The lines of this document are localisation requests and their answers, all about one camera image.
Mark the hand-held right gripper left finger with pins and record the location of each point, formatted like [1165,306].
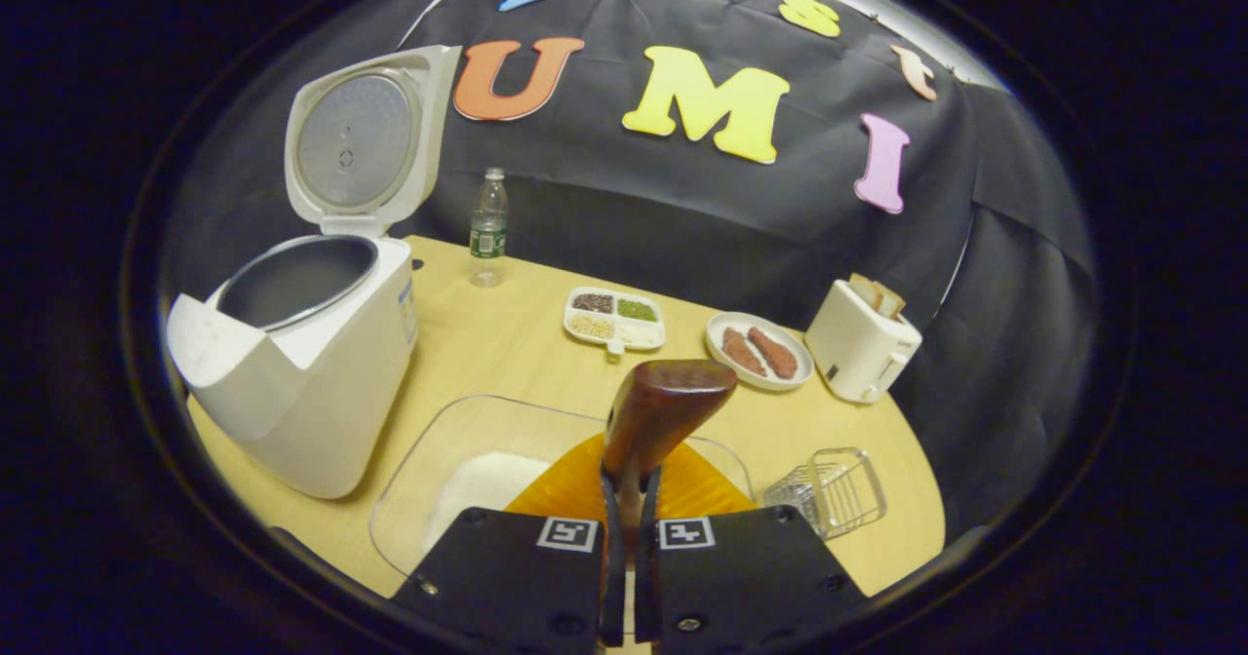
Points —
[507,587]

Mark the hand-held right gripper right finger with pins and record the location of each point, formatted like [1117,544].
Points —
[751,587]

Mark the white rice heap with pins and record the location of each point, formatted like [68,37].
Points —
[487,489]

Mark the brown wooden spoon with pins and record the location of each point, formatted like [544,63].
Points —
[663,402]

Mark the white rice cooker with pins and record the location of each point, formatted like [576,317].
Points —
[322,382]

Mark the clear plastic container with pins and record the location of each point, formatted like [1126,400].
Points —
[419,470]

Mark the white round plate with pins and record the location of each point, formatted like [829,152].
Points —
[795,367]

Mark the brown meat piece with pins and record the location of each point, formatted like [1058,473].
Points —
[775,353]
[743,353]

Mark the white toaster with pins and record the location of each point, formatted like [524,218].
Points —
[858,353]

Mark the white divided bean dish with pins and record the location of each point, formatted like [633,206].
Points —
[643,335]

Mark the toast slice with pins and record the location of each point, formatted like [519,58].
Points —
[890,301]
[863,289]

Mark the clear water bottle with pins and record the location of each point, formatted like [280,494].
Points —
[488,226]

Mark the black backdrop cloth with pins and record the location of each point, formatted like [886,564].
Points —
[682,207]

